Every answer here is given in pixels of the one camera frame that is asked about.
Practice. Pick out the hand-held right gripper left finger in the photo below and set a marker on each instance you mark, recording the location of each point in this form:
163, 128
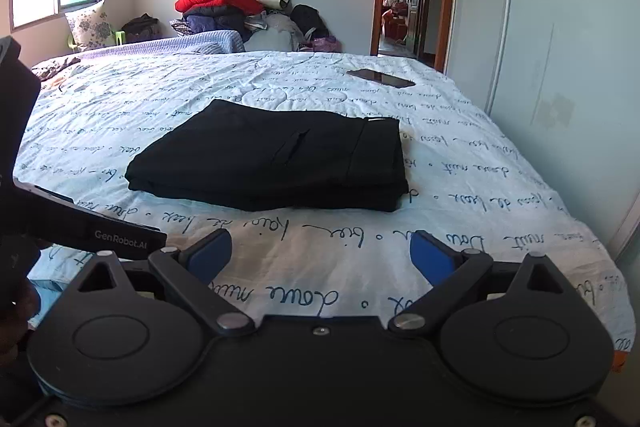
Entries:
210, 257

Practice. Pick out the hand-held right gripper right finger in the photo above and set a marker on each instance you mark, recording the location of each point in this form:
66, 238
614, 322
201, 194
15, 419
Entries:
435, 257

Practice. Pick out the black pants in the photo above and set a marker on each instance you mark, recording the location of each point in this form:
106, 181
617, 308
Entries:
260, 157

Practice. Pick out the white script-printed quilt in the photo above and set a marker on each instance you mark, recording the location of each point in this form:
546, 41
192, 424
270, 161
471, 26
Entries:
450, 167

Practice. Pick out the dark patterned cloth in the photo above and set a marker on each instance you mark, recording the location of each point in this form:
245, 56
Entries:
55, 68

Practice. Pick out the black smartphone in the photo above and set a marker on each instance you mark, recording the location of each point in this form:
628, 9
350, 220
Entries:
380, 78

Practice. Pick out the floral pillow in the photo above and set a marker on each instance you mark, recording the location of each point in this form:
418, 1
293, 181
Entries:
90, 27

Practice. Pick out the black duffel bag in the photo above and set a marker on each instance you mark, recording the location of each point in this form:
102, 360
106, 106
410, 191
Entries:
142, 27

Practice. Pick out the lavender knitted blanket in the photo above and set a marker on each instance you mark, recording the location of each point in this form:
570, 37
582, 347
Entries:
200, 42

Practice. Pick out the white sliding wardrobe door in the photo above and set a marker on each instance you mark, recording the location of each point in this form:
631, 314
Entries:
550, 57

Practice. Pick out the red furniture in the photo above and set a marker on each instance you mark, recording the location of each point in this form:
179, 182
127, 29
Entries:
395, 26

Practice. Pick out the purple cloth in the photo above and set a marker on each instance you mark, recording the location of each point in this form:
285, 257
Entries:
325, 43

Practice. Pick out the black backpack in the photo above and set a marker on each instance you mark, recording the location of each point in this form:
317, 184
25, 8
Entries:
310, 22

